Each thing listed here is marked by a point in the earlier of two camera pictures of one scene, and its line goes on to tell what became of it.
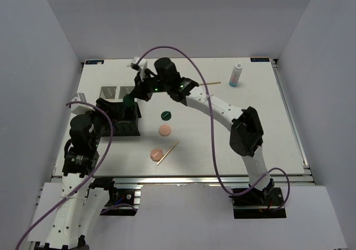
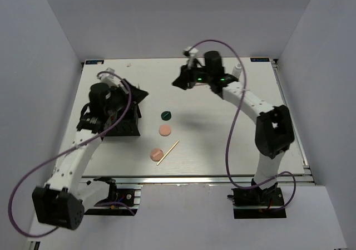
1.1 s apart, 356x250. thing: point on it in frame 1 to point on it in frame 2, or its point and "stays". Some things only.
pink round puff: [156, 155] stays
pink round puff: [164, 130] stays
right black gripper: [141, 91] to [184, 78]
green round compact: [166, 116] stays
